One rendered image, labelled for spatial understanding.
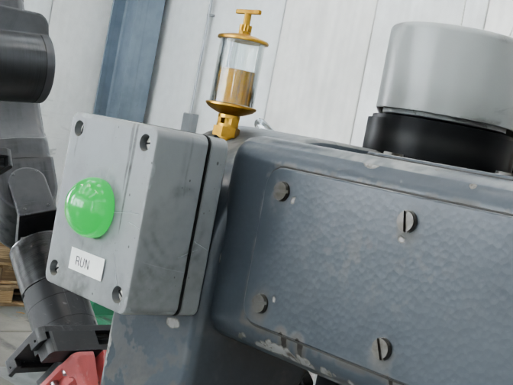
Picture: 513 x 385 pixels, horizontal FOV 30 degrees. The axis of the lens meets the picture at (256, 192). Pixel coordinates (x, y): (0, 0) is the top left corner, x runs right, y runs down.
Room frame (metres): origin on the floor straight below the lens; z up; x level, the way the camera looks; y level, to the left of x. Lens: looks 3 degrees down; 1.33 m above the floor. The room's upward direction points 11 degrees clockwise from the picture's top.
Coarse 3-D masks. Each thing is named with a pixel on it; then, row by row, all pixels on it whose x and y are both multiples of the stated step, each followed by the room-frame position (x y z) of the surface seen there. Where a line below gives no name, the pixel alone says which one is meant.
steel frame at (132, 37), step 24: (120, 0) 9.26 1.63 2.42; (144, 0) 8.97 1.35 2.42; (120, 24) 9.29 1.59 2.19; (144, 24) 9.00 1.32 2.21; (120, 48) 9.29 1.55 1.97; (144, 48) 9.03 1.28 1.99; (120, 72) 9.23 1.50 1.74; (144, 72) 9.07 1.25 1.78; (96, 96) 9.21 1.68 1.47; (120, 96) 8.93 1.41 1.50; (144, 96) 9.10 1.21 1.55
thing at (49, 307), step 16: (32, 288) 0.85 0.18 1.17; (48, 288) 0.84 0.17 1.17; (32, 304) 0.84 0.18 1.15; (48, 304) 0.84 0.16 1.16; (64, 304) 0.84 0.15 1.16; (80, 304) 0.84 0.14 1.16; (32, 320) 0.84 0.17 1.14; (48, 320) 0.83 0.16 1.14; (64, 320) 0.83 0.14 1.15; (80, 320) 0.83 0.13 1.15; (96, 320) 0.86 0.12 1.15; (32, 336) 0.80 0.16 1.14; (16, 352) 0.81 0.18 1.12; (32, 352) 0.82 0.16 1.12; (16, 368) 0.81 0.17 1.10; (32, 368) 0.83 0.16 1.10; (48, 368) 0.84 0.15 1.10
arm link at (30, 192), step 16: (16, 176) 0.90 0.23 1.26; (32, 176) 0.90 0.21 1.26; (16, 192) 0.89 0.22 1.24; (32, 192) 0.89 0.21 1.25; (48, 192) 0.90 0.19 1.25; (16, 208) 0.88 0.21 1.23; (32, 208) 0.88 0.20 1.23; (48, 208) 0.88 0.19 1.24; (32, 224) 0.89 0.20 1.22; (48, 224) 0.90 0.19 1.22; (16, 240) 0.90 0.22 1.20
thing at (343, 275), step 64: (256, 128) 0.56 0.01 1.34; (256, 192) 0.47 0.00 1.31; (320, 192) 0.43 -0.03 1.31; (384, 192) 0.41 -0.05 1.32; (448, 192) 0.39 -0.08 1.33; (512, 192) 0.37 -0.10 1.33; (256, 256) 0.46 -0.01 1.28; (320, 256) 0.43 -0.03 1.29; (384, 256) 0.40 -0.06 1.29; (448, 256) 0.38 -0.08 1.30; (512, 256) 0.36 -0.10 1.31; (128, 320) 0.51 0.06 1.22; (192, 320) 0.48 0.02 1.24; (256, 320) 0.45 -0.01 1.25; (320, 320) 0.42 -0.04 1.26; (384, 320) 0.40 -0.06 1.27; (448, 320) 0.37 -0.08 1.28; (512, 320) 0.35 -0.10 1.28; (128, 384) 0.51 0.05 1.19; (192, 384) 0.48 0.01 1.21; (256, 384) 0.51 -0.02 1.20; (384, 384) 0.40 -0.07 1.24; (448, 384) 0.37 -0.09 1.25; (512, 384) 0.35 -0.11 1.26
